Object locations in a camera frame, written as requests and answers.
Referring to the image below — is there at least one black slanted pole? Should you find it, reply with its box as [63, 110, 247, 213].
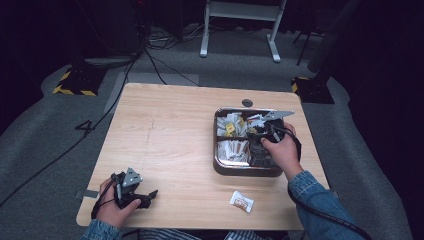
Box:
[306, 0, 364, 75]

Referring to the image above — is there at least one person's left hand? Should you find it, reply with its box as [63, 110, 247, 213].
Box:
[96, 178, 142, 230]

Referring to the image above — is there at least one pile of brown print packets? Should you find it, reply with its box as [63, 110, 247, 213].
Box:
[216, 139, 251, 167]

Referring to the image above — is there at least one pile of dark clear packets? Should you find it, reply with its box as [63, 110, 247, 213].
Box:
[249, 137, 282, 169]

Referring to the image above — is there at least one white orange print sachet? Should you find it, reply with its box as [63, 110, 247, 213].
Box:
[229, 190, 255, 214]

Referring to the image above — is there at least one black yellow striped stand base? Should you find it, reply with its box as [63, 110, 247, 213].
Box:
[52, 64, 108, 98]

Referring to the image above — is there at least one pile of red label packets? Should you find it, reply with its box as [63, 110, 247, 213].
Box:
[247, 113, 268, 135]

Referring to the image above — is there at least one thin black floor cable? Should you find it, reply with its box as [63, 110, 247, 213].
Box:
[143, 49, 202, 87]

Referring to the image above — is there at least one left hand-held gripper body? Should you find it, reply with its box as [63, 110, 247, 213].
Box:
[110, 166, 144, 210]

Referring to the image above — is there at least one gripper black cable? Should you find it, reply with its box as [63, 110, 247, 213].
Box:
[270, 123, 373, 240]
[90, 178, 118, 221]

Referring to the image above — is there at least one person's right hand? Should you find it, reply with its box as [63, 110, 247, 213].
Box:
[260, 122, 303, 182]

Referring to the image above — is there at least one pile of yellow print packets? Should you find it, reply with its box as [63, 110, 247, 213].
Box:
[216, 112, 249, 138]

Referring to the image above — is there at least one white metal stand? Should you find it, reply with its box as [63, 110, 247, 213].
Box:
[199, 0, 288, 64]

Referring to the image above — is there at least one long black floor cable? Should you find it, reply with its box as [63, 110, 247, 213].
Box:
[0, 58, 138, 208]

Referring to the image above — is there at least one person's striped clothing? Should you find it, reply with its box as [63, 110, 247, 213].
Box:
[138, 227, 273, 240]

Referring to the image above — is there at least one tangle of floor cables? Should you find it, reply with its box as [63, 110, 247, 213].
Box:
[146, 23, 208, 52]

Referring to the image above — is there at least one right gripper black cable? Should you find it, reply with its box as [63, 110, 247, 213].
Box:
[270, 123, 373, 240]

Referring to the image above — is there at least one thin black tripod leg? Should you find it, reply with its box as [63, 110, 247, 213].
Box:
[296, 29, 315, 67]

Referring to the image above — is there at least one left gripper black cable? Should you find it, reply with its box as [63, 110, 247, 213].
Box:
[90, 178, 118, 221]

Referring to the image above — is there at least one black stand base yellow edge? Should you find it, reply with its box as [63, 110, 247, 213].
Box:
[291, 76, 336, 105]

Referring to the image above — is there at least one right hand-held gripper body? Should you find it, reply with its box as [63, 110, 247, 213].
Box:
[261, 110, 296, 144]

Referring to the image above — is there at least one dark four-compartment tray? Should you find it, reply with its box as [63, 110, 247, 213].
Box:
[213, 107, 290, 178]

